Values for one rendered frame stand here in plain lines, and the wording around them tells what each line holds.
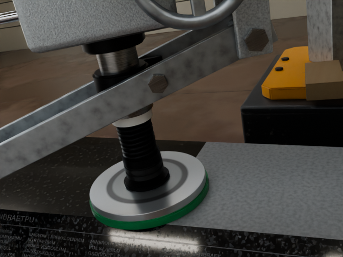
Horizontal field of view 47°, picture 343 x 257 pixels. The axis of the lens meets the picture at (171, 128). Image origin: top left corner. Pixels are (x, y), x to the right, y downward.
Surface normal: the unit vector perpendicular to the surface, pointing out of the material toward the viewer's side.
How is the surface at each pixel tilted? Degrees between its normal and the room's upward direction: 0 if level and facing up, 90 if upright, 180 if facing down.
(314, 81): 0
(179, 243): 45
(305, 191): 0
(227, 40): 90
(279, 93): 90
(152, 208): 0
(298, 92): 90
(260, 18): 90
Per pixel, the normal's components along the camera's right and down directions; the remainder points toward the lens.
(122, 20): 0.07, 0.39
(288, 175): -0.18, -0.90
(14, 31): -0.36, 0.43
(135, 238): -0.37, -0.33
